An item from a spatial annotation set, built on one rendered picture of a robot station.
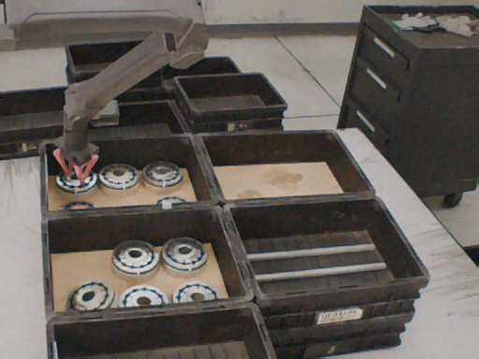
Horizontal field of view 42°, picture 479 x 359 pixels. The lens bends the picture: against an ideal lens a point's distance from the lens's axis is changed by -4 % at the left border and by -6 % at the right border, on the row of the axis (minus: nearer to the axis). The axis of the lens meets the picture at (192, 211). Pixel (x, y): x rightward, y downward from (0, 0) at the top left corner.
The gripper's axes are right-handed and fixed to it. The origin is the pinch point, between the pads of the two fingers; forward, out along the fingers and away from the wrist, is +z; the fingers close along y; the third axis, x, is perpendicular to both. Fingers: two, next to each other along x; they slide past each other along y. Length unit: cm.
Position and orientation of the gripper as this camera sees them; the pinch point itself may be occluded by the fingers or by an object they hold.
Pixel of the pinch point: (75, 175)
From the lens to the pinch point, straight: 164.3
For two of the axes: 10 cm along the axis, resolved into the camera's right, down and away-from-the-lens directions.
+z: -1.0, 7.7, 6.3
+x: -6.1, 4.5, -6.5
